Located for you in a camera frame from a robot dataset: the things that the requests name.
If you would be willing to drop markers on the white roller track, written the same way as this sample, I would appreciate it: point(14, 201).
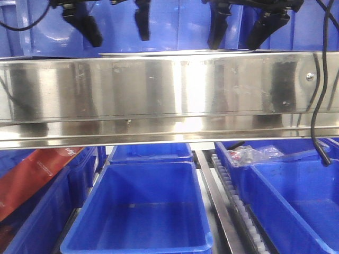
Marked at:
point(242, 217)

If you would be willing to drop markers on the blue bin centre front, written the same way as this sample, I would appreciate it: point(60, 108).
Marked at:
point(142, 208)

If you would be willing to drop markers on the blue bin right rear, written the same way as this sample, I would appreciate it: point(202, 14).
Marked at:
point(238, 155)

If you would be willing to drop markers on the blue bin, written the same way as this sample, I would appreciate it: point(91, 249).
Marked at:
point(238, 155)
point(296, 204)
point(161, 152)
point(142, 208)

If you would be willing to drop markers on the red cardboard box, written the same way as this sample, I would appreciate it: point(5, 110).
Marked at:
point(31, 174)

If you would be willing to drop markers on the blue bin centre rear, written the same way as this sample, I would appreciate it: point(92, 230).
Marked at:
point(161, 152)

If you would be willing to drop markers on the stainless steel shelf front rail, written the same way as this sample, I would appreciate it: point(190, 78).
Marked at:
point(191, 96)

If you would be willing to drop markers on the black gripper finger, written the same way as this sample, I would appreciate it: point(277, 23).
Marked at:
point(265, 26)
point(78, 17)
point(218, 24)
point(142, 18)

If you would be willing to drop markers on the blue bin right front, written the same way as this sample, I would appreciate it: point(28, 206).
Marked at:
point(296, 204)

